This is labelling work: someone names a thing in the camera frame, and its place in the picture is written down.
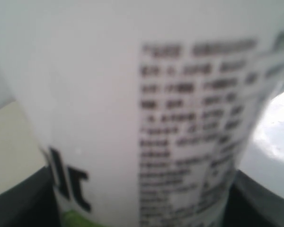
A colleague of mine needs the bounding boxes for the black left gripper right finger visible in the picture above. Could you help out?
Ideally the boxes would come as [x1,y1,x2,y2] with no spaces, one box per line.
[222,171,284,227]

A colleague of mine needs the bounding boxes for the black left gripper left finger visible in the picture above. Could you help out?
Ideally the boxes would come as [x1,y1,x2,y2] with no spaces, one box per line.
[0,167,61,227]

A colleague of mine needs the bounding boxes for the clear plastic drink bottle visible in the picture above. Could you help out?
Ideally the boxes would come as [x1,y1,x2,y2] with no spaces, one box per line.
[0,0,284,227]

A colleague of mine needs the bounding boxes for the white rectangular plastic tray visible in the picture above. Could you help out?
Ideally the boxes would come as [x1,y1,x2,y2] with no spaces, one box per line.
[240,85,284,199]

